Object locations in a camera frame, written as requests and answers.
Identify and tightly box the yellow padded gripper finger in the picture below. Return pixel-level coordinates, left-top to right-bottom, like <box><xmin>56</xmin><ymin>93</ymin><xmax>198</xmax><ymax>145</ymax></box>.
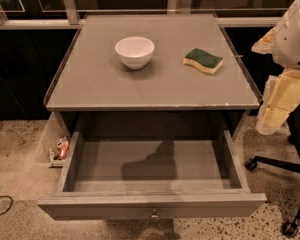
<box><xmin>256</xmin><ymin>69</ymin><xmax>300</xmax><ymax>135</ymax></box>

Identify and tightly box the grey top drawer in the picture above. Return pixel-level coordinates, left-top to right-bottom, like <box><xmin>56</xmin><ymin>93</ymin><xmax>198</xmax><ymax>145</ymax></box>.
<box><xmin>38</xmin><ymin>130</ymin><xmax>266</xmax><ymax>220</ymax></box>

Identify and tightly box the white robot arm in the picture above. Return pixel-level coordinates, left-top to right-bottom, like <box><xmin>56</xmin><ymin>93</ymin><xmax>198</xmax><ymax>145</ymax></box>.
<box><xmin>251</xmin><ymin>0</ymin><xmax>300</xmax><ymax>135</ymax></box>

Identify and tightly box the small metal drawer knob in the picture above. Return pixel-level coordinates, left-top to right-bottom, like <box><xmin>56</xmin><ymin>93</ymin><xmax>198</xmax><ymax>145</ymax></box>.
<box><xmin>150</xmin><ymin>208</ymin><xmax>160</xmax><ymax>220</ymax></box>

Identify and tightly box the grey drawer cabinet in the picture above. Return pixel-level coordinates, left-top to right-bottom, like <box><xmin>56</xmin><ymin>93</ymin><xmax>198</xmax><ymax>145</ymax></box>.
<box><xmin>43</xmin><ymin>13</ymin><xmax>263</xmax><ymax>158</ymax></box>

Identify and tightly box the black office chair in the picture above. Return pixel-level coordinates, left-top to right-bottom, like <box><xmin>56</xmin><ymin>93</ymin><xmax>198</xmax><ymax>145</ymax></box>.
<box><xmin>244</xmin><ymin>104</ymin><xmax>300</xmax><ymax>238</ymax></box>

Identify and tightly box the green and yellow sponge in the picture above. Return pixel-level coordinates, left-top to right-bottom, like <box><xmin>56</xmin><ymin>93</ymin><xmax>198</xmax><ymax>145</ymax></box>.
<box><xmin>183</xmin><ymin>48</ymin><xmax>223</xmax><ymax>75</ymax></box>

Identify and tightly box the white ceramic bowl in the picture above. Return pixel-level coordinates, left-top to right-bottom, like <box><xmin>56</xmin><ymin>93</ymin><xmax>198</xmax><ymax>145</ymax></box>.
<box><xmin>115</xmin><ymin>37</ymin><xmax>155</xmax><ymax>70</ymax></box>

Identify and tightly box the metal window frame rail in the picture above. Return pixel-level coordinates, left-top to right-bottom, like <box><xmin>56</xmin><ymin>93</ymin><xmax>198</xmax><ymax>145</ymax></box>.
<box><xmin>0</xmin><ymin>0</ymin><xmax>300</xmax><ymax>31</ymax></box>

